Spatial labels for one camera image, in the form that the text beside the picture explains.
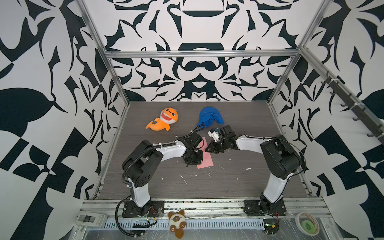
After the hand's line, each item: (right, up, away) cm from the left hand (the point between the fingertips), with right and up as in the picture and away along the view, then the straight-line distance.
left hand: (203, 160), depth 89 cm
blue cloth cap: (+4, +26, +16) cm, 31 cm away
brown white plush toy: (-13, -22, -20) cm, 33 cm away
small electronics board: (+31, -26, -18) cm, 44 cm away
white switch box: (-53, -21, -19) cm, 60 cm away
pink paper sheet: (+2, -1, +3) cm, 4 cm away
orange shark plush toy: (-22, +26, +12) cm, 36 cm away
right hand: (+2, +6, +3) cm, 7 cm away
